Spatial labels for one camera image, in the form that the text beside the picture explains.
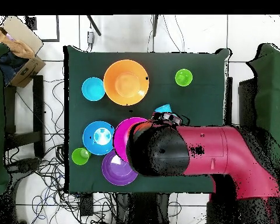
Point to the blue cup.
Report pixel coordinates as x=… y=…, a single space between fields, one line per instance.
x=164 y=108

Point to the large pink bowl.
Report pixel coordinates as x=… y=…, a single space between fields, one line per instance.
x=121 y=140

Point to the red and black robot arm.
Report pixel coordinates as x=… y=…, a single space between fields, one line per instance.
x=212 y=151

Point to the dark green table cloth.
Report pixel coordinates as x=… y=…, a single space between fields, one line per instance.
x=196 y=98

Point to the green cup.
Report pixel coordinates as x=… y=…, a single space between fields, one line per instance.
x=79 y=157
x=183 y=77

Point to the large orange bowl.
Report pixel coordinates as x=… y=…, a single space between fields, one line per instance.
x=126 y=82

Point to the purple bowl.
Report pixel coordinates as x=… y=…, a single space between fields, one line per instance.
x=114 y=172

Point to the small light blue bowl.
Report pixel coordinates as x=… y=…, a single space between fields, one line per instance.
x=93 y=89

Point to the medium blue bowl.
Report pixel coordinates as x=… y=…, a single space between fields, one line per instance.
x=88 y=140

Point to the black side furniture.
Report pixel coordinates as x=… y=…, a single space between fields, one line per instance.
x=247 y=105

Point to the black tripod leg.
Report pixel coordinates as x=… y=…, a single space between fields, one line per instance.
x=94 y=25
x=155 y=25

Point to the grey power adapter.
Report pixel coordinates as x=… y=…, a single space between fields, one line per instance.
x=90 y=37

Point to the cardboard box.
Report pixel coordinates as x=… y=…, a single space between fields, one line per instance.
x=25 y=70

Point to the brown cloth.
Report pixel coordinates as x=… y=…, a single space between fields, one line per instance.
x=18 y=46

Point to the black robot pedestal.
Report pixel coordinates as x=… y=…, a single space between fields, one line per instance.
x=142 y=210

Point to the black stool frame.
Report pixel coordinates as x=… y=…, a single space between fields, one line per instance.
x=38 y=105

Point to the black square frame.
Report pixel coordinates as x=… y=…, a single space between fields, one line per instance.
x=57 y=30

